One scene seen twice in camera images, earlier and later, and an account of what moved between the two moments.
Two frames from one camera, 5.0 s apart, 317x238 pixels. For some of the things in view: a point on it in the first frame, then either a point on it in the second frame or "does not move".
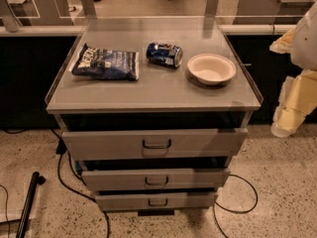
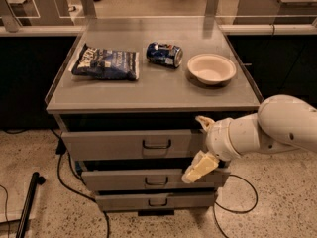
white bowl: [211, 68] does not move
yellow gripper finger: [283, 45] to [205, 122]
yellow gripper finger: [298, 97] to [204, 163]
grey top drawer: [154, 144] does not move
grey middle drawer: [156, 178] does not move
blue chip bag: [111, 64] does not move
